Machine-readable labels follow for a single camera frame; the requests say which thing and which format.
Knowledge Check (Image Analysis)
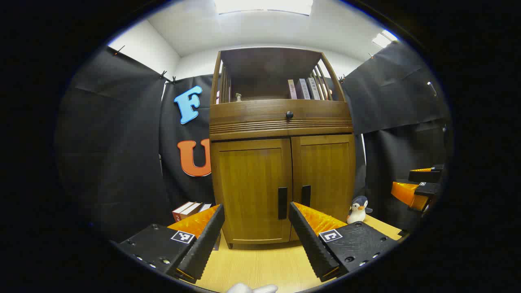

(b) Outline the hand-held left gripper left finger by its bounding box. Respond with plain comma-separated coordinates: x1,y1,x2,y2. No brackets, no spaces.
116,203,225,284

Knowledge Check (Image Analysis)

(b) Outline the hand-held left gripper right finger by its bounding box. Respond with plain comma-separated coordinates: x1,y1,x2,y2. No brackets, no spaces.
288,201,401,282

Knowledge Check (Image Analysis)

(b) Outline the wooden cabinet door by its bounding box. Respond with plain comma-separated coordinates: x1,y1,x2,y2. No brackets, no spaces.
212,139,293,245
291,134,356,241

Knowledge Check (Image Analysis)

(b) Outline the brown wooden shoe cabinet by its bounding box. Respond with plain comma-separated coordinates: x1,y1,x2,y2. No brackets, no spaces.
208,47,357,249

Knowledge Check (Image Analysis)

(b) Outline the reddish brown book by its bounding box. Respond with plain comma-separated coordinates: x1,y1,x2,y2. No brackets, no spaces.
172,201,195,222
181,202,203,218

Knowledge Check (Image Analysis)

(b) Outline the grey penguin plush toy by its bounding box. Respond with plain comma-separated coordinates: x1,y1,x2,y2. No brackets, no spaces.
347,195,373,224

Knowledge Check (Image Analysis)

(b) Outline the black backdrop cloth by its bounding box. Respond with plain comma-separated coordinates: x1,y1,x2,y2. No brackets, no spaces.
55,41,452,245

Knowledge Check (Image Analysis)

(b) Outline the pale grey shelf book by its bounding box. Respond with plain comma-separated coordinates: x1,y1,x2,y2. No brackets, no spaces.
306,77,322,100

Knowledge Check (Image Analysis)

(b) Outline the ceiling light panel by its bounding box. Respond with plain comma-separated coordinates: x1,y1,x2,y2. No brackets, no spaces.
372,29,398,48

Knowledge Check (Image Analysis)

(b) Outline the wooden drawer with black knob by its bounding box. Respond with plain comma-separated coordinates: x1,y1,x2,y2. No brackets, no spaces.
210,100,354,135

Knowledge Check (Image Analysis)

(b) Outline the purple shelf book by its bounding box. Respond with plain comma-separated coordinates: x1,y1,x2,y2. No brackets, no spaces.
295,79,311,100

